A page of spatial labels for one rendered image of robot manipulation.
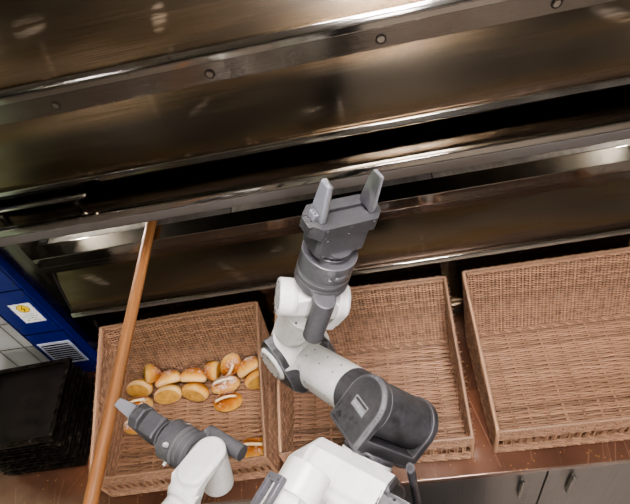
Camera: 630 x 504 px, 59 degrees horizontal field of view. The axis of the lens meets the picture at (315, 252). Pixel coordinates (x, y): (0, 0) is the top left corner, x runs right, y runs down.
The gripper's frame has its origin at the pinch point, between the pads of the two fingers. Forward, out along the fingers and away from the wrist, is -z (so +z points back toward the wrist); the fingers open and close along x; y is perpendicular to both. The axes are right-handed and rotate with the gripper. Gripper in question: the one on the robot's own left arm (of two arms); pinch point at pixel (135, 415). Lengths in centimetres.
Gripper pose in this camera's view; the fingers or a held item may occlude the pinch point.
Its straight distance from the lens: 133.2
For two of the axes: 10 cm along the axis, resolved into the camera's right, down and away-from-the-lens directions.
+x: 2.0, 6.3, 7.5
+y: 5.2, -7.2, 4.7
